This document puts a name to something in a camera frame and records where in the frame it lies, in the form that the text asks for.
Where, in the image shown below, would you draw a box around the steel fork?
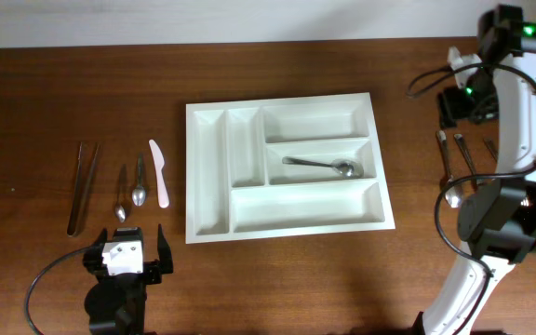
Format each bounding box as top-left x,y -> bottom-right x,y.
483,138 -> 499,162
453,133 -> 476,175

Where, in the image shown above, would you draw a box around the large steel spoon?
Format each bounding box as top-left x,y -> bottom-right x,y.
282,156 -> 363,179
436,130 -> 463,208

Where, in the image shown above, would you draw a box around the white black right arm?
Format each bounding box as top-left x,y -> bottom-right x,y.
411,5 -> 536,334

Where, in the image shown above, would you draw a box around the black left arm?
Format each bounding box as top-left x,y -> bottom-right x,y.
83,226 -> 174,334

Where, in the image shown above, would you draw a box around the small steel teaspoon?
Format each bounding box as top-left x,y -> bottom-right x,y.
114,165 -> 127,222

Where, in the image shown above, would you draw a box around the steel kitchen tongs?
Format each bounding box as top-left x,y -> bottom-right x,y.
66,143 -> 101,237

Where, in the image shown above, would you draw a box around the white plastic knife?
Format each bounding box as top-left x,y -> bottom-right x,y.
149,140 -> 170,208

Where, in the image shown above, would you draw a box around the white plastic cutlery tray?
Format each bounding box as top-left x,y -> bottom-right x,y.
185,93 -> 395,244

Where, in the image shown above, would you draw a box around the steel teaspoon wide handle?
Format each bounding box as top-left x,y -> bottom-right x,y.
131,154 -> 147,207

